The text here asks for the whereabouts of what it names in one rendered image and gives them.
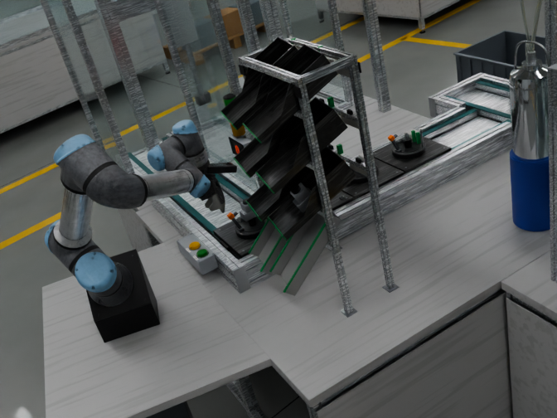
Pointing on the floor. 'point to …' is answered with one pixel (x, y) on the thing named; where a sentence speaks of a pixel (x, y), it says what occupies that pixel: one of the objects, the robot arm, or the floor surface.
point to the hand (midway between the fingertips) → (223, 208)
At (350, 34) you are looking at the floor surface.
